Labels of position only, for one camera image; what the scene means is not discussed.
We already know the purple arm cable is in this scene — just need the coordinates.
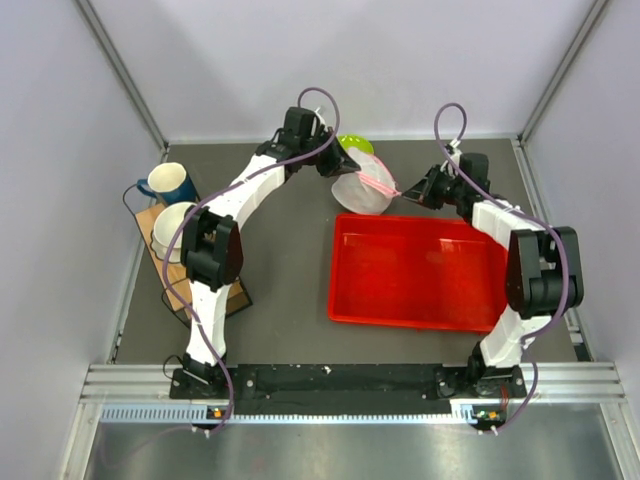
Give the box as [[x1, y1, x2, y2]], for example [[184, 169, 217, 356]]
[[162, 87, 343, 436], [432, 102, 574, 435]]

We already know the red plastic tray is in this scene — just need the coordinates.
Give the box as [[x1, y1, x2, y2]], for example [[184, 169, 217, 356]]
[[328, 214, 507, 334]]

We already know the aluminium frame rail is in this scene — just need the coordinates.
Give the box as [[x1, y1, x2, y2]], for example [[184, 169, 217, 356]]
[[80, 362, 626, 427]]

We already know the blue mug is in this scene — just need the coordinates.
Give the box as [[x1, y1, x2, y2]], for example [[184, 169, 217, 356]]
[[135, 162, 199, 206]]

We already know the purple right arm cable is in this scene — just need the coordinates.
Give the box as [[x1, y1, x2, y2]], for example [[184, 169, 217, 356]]
[[432, 102, 574, 435]]

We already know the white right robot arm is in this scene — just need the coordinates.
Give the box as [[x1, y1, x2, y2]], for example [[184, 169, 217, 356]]
[[401, 153, 584, 398]]

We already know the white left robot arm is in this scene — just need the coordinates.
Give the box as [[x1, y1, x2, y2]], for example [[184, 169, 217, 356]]
[[171, 107, 360, 398]]

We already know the wooden wire rack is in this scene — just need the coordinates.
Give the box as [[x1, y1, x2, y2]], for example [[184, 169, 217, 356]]
[[122, 184, 253, 328]]

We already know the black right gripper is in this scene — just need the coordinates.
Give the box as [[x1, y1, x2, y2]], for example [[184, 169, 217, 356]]
[[402, 164, 466, 210]]

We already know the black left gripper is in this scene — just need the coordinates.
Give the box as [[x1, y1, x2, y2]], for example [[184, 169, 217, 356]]
[[298, 125, 358, 177]]

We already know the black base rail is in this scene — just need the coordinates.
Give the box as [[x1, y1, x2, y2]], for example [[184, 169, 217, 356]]
[[169, 364, 526, 416]]

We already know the white ceramic bowl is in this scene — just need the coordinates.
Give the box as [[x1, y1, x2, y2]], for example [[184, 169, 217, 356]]
[[152, 202, 194, 247]]

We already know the white mesh laundry bag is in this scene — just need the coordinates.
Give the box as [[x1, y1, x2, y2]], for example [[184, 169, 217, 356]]
[[331, 147, 401, 215]]

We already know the green plastic bowl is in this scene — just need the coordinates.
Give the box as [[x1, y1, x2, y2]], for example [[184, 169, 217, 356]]
[[338, 134, 375, 155]]

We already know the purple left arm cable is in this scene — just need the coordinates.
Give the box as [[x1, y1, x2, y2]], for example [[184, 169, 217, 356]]
[[162, 87, 343, 436]]

